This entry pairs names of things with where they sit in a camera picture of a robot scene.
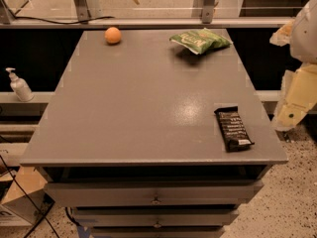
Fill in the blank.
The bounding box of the black rxbar chocolate bar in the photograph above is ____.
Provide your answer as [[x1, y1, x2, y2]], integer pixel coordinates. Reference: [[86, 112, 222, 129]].
[[214, 106, 254, 152]]

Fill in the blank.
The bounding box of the metal bracket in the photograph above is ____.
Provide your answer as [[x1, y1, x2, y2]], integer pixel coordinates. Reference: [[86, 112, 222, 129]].
[[191, 0, 216, 24], [73, 0, 102, 22]]

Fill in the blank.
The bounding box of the left metal bracket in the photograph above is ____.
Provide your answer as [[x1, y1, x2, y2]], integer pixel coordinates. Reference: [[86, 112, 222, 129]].
[[73, 0, 102, 22]]

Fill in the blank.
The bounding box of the green chip bag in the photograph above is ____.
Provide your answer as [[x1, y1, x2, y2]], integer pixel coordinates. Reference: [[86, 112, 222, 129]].
[[169, 28, 232, 55]]

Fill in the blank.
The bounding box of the grey drawer cabinet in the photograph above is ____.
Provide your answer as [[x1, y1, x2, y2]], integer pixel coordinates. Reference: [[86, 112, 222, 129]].
[[22, 30, 287, 238]]

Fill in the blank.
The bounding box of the black floor cable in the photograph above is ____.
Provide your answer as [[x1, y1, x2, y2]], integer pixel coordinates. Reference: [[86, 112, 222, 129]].
[[0, 154, 60, 238]]

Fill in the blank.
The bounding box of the black cable on ledge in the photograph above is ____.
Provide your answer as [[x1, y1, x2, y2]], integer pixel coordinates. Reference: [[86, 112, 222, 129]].
[[13, 15, 116, 25]]

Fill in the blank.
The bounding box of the cardboard box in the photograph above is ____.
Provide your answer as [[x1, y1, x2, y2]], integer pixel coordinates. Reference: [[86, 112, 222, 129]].
[[0, 167, 47, 227]]

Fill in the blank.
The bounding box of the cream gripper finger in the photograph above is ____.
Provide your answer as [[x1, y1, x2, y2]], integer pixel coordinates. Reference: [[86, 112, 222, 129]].
[[269, 20, 294, 47], [271, 63, 317, 131]]

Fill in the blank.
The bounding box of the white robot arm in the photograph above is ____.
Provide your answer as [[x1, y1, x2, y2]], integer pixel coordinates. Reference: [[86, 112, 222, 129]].
[[269, 0, 317, 131]]

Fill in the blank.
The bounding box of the orange fruit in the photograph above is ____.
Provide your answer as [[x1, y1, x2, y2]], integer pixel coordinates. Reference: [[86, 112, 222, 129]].
[[105, 27, 121, 45]]

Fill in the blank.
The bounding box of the white pump bottle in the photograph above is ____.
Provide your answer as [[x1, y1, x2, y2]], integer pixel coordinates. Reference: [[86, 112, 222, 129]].
[[6, 67, 34, 102]]

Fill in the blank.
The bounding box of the right metal bracket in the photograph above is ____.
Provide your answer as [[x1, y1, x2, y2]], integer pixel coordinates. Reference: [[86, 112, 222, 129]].
[[191, 0, 216, 24]]

